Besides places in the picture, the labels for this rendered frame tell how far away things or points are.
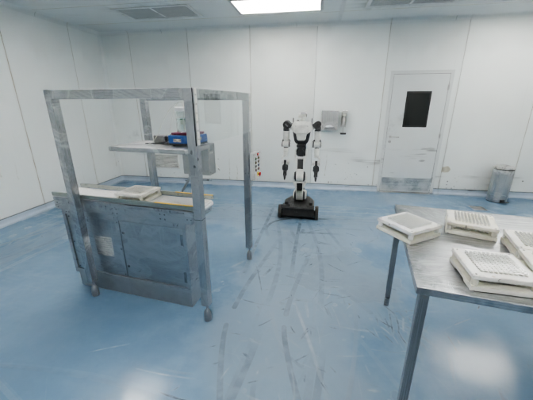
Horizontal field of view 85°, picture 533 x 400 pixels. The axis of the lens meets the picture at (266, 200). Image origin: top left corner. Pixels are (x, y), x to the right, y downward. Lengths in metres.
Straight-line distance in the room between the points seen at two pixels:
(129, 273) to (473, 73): 5.76
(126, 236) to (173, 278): 0.51
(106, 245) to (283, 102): 4.01
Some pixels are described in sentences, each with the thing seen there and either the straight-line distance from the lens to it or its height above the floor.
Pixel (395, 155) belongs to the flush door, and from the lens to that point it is 5.88.
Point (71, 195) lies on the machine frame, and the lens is 2.69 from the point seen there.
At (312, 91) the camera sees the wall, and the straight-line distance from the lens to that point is 5.63.
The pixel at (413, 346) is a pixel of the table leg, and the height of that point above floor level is 0.55.
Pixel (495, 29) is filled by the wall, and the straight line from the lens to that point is 6.31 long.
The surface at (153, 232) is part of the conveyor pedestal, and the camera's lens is 2.44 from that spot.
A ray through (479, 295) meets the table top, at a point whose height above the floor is 0.88.
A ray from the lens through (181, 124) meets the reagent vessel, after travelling 2.11.
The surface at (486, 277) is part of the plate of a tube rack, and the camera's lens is 1.48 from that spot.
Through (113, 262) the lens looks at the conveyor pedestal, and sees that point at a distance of 2.87.
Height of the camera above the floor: 1.61
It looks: 18 degrees down
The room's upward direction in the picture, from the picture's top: straight up
